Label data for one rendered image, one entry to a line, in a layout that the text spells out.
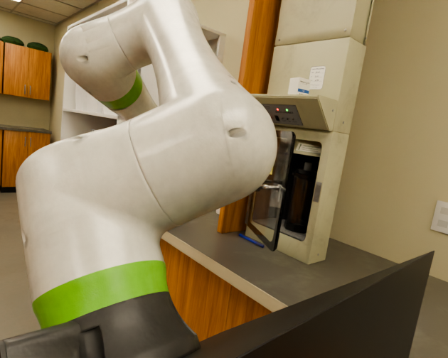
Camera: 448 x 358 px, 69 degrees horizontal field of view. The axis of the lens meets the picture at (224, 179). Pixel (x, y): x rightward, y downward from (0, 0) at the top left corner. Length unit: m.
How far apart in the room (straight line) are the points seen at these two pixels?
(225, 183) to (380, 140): 1.27
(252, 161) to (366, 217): 1.28
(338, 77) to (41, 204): 1.00
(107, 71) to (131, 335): 0.52
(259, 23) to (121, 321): 1.25
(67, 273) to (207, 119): 0.18
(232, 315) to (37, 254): 0.86
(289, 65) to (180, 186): 1.04
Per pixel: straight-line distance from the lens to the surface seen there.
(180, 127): 0.31
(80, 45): 0.70
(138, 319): 0.31
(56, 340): 0.31
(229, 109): 0.32
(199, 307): 1.27
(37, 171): 0.37
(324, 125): 1.12
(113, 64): 0.69
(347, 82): 1.20
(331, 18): 1.27
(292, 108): 1.15
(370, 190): 1.56
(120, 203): 0.33
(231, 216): 1.39
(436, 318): 1.13
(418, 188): 1.49
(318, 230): 1.21
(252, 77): 1.37
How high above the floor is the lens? 1.36
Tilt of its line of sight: 8 degrees down
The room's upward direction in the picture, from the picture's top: 8 degrees clockwise
